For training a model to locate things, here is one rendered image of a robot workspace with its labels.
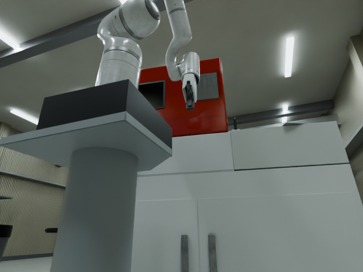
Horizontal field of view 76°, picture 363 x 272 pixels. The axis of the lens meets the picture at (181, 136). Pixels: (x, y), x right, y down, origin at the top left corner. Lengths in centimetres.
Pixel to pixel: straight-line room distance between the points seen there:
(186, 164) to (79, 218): 43
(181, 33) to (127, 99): 73
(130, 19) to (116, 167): 48
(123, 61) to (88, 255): 48
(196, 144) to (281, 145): 29
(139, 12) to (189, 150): 48
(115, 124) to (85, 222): 21
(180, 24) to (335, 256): 104
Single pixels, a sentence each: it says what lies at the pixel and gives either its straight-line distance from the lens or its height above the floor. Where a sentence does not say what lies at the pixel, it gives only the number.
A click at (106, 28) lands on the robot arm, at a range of 87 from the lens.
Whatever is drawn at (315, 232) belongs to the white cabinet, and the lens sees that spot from 81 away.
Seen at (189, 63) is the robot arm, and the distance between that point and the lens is 111.
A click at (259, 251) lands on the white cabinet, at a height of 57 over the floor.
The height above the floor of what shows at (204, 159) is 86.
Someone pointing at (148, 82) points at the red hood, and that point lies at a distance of 180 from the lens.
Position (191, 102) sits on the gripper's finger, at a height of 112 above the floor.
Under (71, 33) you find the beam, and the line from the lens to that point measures 487.
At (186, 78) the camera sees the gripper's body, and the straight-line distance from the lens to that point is 102.
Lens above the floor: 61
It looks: 24 degrees up
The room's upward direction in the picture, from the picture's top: 1 degrees counter-clockwise
